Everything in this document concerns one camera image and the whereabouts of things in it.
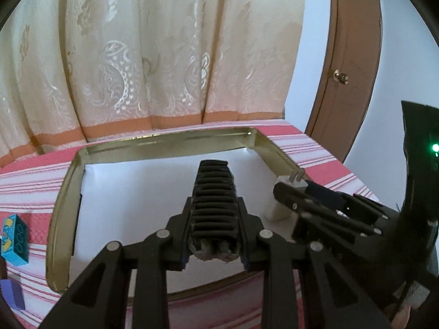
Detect white USB charger plug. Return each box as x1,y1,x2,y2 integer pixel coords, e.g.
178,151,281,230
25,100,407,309
265,168,308,221

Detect black hair comb brush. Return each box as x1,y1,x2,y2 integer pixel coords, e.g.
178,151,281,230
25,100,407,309
187,160,240,262

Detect purple rectangular block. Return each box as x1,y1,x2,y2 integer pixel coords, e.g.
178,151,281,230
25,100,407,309
0,279,25,310

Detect cyan toy building block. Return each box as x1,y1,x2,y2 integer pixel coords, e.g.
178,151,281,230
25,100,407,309
1,214,29,266

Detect gold metal tin tray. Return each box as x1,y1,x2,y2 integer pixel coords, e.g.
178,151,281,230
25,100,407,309
45,126,298,293

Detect brass door knob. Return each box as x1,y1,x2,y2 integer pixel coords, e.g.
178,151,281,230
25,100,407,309
328,69,349,85

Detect brown wooden door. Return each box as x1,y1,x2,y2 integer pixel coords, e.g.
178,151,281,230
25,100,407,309
305,0,382,161

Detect red white striped cloth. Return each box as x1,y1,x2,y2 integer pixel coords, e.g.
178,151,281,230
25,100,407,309
1,120,376,328

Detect cream patterned curtain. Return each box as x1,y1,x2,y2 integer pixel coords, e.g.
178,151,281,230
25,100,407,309
1,0,305,166

